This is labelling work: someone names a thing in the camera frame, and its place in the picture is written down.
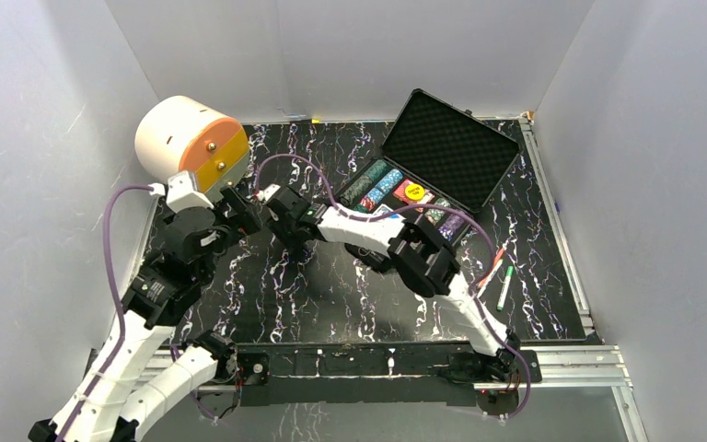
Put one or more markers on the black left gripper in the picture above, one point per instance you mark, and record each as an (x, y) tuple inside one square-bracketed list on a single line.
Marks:
[(238, 207)]

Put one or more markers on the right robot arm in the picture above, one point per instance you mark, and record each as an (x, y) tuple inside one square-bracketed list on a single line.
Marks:
[(425, 261)]

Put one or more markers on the white cylindrical drawer box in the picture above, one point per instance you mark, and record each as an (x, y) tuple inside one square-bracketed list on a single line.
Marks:
[(181, 134)]

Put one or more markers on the black poker chip case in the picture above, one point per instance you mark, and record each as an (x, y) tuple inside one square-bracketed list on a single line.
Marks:
[(459, 160)]

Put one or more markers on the yellow dealer button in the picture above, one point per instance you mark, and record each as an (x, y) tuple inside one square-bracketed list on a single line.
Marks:
[(414, 192)]

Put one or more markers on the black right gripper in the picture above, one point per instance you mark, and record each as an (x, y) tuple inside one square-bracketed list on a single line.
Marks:
[(276, 225)]

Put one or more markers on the black front mounting bar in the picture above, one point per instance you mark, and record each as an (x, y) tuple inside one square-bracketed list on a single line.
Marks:
[(365, 372)]

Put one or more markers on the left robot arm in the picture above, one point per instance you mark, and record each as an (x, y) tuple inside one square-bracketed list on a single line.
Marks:
[(109, 405)]

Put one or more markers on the green marker pen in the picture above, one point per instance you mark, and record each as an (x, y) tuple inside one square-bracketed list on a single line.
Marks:
[(505, 288)]

